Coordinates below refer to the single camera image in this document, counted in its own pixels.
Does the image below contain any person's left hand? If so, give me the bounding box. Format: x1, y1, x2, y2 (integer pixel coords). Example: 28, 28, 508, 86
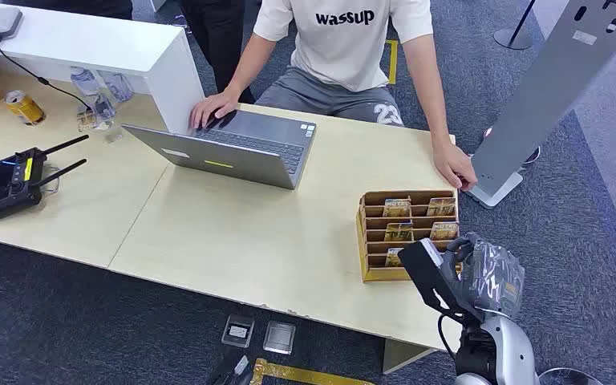
432, 141, 479, 193

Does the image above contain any clear plastic water bottle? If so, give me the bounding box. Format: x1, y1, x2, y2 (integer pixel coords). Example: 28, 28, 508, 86
70, 66, 118, 132
97, 70, 136, 103

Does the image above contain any floor socket box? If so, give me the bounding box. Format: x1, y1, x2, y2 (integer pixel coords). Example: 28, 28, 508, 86
261, 319, 298, 356
221, 314, 257, 350

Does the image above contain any yellow floor tape frame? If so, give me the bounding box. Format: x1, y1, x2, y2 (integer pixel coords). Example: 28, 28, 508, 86
249, 358, 379, 385

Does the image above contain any wooden card holder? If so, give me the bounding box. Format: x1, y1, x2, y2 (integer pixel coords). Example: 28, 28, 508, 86
355, 189, 461, 284

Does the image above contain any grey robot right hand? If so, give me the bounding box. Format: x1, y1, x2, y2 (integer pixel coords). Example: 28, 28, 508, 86
441, 232, 526, 321

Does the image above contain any black remote controller with antennas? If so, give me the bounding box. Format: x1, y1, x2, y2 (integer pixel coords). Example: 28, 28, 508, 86
0, 134, 91, 221

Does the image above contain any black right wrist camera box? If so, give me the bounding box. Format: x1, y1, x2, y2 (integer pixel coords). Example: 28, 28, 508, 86
397, 238, 471, 317

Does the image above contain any black power cable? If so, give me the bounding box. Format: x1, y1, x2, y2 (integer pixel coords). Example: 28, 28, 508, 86
0, 37, 95, 112

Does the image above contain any yellow drink can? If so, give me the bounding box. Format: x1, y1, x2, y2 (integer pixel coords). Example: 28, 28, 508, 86
3, 89, 47, 128

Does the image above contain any yellow floor tape strip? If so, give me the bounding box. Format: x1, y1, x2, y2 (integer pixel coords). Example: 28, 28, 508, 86
384, 38, 400, 86

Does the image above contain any white counter shelf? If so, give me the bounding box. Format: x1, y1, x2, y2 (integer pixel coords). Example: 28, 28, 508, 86
0, 0, 207, 135

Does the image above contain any grey kiosk stand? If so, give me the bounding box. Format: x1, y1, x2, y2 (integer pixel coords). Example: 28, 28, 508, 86
464, 0, 616, 209

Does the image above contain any grey open laptop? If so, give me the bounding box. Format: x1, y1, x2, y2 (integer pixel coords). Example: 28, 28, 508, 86
121, 108, 318, 191

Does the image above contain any round metal stanchion base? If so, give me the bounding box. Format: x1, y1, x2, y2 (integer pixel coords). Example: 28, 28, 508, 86
493, 0, 538, 51

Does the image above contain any person's right hand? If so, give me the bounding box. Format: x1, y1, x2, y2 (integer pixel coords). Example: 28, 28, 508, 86
188, 90, 241, 131

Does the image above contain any round metal floor ring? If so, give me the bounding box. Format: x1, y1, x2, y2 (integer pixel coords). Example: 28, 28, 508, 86
538, 367, 602, 385

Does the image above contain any person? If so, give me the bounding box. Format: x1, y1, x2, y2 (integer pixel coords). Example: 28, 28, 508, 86
188, 0, 479, 193
179, 0, 258, 104

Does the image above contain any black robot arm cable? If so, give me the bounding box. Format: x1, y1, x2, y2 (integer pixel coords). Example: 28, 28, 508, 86
436, 312, 459, 363

